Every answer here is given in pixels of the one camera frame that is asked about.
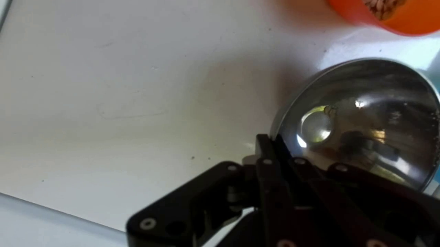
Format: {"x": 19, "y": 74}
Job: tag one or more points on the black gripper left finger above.
{"x": 206, "y": 206}

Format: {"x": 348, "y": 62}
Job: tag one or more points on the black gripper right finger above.
{"x": 358, "y": 210}

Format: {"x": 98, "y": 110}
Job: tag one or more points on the silver metal bowl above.
{"x": 389, "y": 90}

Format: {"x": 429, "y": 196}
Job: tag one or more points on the small food pieces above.
{"x": 385, "y": 7}

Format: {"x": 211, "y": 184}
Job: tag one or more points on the orange plastic bowl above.
{"x": 421, "y": 20}

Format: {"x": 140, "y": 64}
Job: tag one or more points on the white washing machine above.
{"x": 91, "y": 90}

